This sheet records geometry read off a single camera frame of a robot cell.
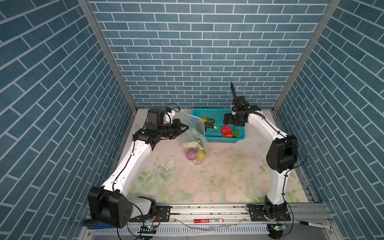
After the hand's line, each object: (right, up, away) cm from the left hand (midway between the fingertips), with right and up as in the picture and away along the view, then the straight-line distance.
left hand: (189, 127), depth 74 cm
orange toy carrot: (+24, -7, +28) cm, 38 cm away
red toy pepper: (+23, -3, +28) cm, 37 cm away
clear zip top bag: (+3, -4, +17) cm, 18 cm away
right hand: (+23, +4, +21) cm, 32 cm away
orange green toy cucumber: (+12, +4, +35) cm, 37 cm away
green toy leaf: (+30, -5, +28) cm, 41 cm away
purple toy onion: (0, -17, +16) cm, 23 cm away
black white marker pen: (+61, -47, -3) cm, 77 cm away
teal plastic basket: (+16, -7, +32) cm, 36 cm away
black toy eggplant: (+13, 0, +34) cm, 36 cm away
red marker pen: (+9, -45, -3) cm, 46 cm away
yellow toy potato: (+6, -16, +11) cm, 20 cm away
